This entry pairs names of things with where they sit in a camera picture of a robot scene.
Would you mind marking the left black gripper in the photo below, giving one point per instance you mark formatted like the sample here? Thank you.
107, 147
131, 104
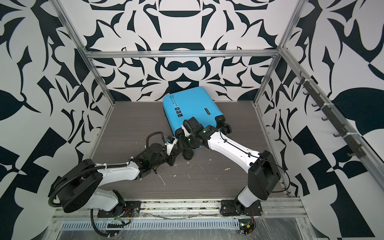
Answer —
173, 155

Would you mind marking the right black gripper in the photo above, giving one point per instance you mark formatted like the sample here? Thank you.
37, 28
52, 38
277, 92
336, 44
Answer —
183, 142

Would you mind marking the blue hard-shell suitcase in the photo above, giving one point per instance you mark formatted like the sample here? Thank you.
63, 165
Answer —
193, 103

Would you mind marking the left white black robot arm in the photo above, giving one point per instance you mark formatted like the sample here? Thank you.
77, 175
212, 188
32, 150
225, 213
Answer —
81, 186

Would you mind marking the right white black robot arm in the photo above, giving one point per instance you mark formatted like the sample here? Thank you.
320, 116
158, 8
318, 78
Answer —
263, 172

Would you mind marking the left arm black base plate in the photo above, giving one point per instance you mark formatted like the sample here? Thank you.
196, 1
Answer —
128, 209

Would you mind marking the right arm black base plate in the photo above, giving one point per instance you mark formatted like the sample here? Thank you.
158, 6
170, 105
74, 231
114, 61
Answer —
235, 208

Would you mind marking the aluminium frame rails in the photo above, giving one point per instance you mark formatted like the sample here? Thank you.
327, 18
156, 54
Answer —
372, 161

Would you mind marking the black wall hook rack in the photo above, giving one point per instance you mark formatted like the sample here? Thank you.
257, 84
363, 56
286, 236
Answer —
333, 115

